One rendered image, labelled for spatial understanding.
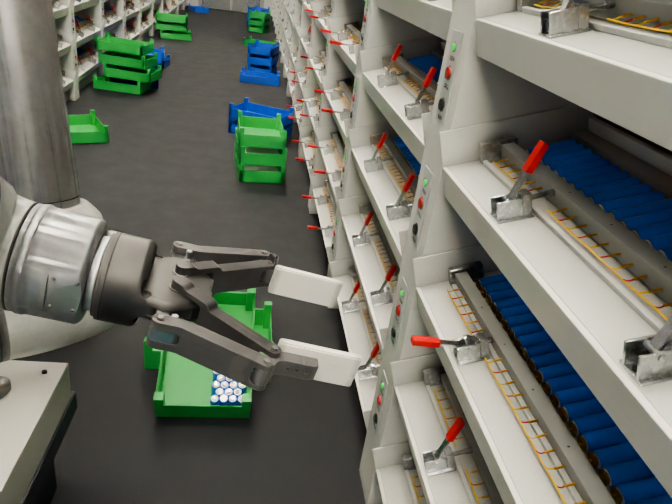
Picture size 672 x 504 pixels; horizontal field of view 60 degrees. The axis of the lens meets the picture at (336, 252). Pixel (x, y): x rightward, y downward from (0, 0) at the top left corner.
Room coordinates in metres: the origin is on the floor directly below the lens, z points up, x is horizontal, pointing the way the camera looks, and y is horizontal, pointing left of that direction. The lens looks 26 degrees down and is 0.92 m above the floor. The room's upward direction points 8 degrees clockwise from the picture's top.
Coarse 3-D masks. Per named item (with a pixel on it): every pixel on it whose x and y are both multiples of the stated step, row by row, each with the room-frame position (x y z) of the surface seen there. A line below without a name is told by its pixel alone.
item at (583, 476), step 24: (480, 312) 0.66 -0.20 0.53; (504, 336) 0.61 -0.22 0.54; (504, 360) 0.57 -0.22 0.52; (504, 384) 0.54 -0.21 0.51; (528, 384) 0.52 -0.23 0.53; (552, 408) 0.48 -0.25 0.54; (552, 432) 0.45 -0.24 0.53; (576, 456) 0.42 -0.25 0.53; (552, 480) 0.41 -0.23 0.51; (576, 480) 0.40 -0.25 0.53; (600, 480) 0.39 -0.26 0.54
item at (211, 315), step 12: (180, 276) 0.42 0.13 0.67; (180, 288) 0.40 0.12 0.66; (192, 288) 0.41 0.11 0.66; (192, 300) 0.40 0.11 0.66; (204, 300) 0.40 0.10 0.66; (204, 312) 0.39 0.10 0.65; (216, 312) 0.39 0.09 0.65; (204, 324) 0.39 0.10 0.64; (216, 324) 0.39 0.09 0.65; (228, 324) 0.38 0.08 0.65; (240, 324) 0.39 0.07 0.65; (228, 336) 0.38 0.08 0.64; (240, 336) 0.38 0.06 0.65; (252, 336) 0.38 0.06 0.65; (252, 348) 0.37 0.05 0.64; (264, 348) 0.37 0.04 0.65; (276, 348) 0.37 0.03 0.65
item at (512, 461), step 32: (448, 256) 0.78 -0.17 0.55; (480, 256) 0.79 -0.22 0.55; (416, 288) 0.78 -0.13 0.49; (448, 288) 0.77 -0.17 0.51; (448, 320) 0.69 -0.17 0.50; (448, 352) 0.62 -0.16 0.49; (480, 384) 0.55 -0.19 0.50; (480, 416) 0.50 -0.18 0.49; (512, 416) 0.50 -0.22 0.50; (480, 448) 0.50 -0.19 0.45; (512, 448) 0.46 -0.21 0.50; (512, 480) 0.42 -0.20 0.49; (544, 480) 0.42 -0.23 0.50
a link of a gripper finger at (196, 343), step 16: (160, 320) 0.36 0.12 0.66; (176, 320) 0.37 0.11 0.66; (192, 336) 0.36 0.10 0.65; (208, 336) 0.36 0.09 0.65; (176, 352) 0.36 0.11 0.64; (192, 352) 0.35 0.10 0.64; (208, 352) 0.35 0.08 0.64; (224, 352) 0.35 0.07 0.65; (240, 352) 0.35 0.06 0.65; (256, 352) 0.36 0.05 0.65; (208, 368) 0.35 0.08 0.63; (224, 368) 0.35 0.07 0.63; (240, 368) 0.35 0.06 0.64; (272, 368) 0.35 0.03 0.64
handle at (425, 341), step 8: (416, 336) 0.60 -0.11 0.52; (424, 336) 0.60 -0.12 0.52; (464, 336) 0.61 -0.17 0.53; (416, 344) 0.59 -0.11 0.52; (424, 344) 0.59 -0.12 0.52; (432, 344) 0.59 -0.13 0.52; (440, 344) 0.59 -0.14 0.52; (448, 344) 0.60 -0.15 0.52; (456, 344) 0.60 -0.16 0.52; (464, 344) 0.60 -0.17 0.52
